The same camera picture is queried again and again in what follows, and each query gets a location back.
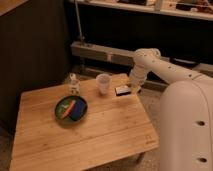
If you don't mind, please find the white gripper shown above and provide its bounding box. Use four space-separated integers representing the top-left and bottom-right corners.
129 67 147 94

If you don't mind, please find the black and white eraser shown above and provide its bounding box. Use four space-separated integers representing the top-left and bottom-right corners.
115 85 131 96

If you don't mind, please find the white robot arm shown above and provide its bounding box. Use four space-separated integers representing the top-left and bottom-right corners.
129 48 213 171

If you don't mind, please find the white ceramic cup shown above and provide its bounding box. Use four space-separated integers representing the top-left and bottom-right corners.
96 73 111 95

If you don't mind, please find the wooden table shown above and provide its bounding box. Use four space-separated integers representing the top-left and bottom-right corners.
10 74 159 171

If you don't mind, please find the blue sponge block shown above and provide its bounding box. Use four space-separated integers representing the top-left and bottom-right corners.
70 101 86 121

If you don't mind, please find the small clear glass bottle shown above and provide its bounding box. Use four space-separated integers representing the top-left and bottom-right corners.
69 73 80 95

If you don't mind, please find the orange carrot toy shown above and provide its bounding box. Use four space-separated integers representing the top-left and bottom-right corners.
62 100 76 119

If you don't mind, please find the dark green round plate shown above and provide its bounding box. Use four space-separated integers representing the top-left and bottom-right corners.
55 95 88 122

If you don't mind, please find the metal vertical pole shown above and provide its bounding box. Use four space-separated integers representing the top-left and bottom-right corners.
74 0 85 45

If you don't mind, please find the upper cluttered shelf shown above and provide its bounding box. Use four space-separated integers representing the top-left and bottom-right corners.
69 0 213 21

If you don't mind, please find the black handle on rail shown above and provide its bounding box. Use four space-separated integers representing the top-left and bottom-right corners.
169 58 200 68

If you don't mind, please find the grey metal shelf rail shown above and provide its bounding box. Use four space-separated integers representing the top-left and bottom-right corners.
71 41 212 82

